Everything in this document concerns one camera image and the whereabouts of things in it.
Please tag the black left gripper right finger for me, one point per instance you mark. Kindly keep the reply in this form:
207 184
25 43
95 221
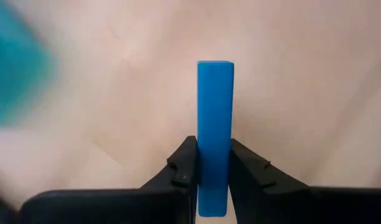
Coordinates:
302 205

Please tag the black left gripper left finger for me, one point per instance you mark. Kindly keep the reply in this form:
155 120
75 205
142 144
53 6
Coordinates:
115 205

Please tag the slim blue wooden block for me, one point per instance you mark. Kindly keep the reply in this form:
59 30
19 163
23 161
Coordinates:
215 124

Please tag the teal plastic bin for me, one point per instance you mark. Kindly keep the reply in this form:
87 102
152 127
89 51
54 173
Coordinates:
16 68

